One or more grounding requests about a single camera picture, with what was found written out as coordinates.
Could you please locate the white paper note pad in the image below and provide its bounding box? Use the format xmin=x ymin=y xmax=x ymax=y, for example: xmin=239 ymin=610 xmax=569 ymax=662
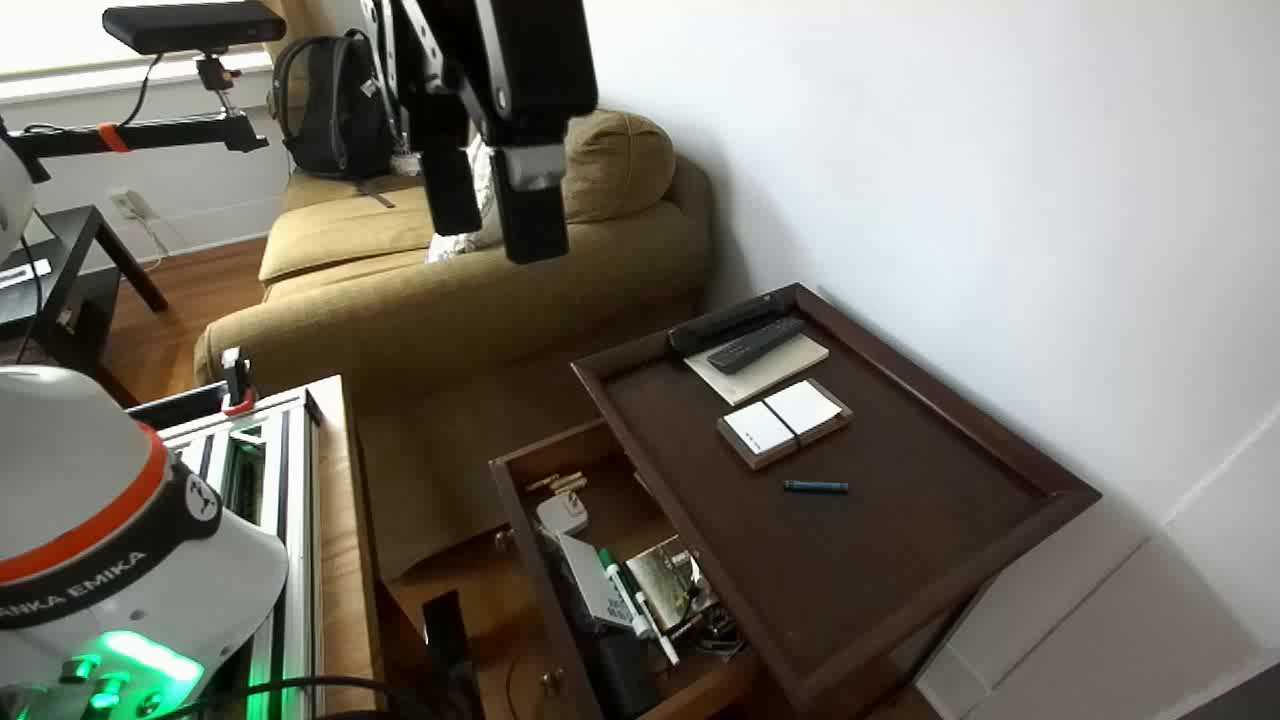
xmin=764 ymin=375 xmax=856 ymax=447
xmin=714 ymin=397 xmax=805 ymax=474

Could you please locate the beige notepad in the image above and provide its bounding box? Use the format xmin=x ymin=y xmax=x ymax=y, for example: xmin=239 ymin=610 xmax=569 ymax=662
xmin=683 ymin=322 xmax=836 ymax=409

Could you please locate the blue Cra-Z-Art marker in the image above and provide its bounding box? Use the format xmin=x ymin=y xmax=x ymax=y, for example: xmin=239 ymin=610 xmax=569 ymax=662
xmin=775 ymin=474 xmax=856 ymax=498

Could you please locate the black backpack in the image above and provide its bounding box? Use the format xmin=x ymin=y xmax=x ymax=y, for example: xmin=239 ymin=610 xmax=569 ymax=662
xmin=273 ymin=28 xmax=405 ymax=184

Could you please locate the white power adapter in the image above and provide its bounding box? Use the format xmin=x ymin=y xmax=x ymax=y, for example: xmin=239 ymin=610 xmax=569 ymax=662
xmin=533 ymin=487 xmax=590 ymax=541

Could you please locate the silver metal tin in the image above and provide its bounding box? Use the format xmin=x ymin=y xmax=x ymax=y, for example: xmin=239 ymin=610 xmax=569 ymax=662
xmin=623 ymin=537 xmax=706 ymax=633

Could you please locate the open wooden drawer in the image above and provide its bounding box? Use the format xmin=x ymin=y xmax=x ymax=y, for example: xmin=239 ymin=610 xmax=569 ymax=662
xmin=482 ymin=415 xmax=767 ymax=720

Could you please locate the black side table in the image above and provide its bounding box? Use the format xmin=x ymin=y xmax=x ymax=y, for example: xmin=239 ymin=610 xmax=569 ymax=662
xmin=0 ymin=205 xmax=170 ymax=378

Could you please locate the long black remote control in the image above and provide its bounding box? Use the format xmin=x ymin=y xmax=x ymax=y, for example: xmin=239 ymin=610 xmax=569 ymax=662
xmin=663 ymin=292 xmax=801 ymax=360

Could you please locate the tan fabric couch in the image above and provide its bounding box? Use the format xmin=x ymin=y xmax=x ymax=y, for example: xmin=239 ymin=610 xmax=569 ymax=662
xmin=191 ymin=103 xmax=720 ymax=418

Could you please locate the black stereo camera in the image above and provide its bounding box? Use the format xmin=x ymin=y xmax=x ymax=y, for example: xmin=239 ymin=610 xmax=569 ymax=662
xmin=100 ymin=0 xmax=286 ymax=58

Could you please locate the dark wooden tray table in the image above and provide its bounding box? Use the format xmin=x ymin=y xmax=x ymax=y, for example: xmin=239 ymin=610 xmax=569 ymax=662
xmin=569 ymin=280 xmax=1104 ymax=712

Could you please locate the green capped white marker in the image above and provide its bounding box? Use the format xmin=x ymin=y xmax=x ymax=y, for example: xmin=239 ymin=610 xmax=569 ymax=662
xmin=590 ymin=542 xmax=683 ymax=673

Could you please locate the olive couch cushion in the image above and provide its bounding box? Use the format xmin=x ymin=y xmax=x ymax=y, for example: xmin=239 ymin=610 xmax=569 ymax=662
xmin=560 ymin=109 xmax=681 ymax=229

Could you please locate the black boom with orange tape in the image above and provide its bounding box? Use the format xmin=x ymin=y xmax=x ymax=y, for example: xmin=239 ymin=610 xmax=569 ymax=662
xmin=0 ymin=110 xmax=273 ymax=178

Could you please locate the grey remote control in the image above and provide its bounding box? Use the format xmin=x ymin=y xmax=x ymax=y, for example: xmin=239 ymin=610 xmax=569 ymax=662
xmin=703 ymin=315 xmax=808 ymax=378

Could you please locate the black and red clamp knob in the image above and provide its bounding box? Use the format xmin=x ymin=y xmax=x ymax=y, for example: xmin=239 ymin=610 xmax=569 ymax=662
xmin=214 ymin=342 xmax=261 ymax=418

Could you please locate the white throw pillow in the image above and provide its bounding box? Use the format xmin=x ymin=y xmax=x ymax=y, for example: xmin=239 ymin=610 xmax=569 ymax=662
xmin=423 ymin=130 xmax=509 ymax=268

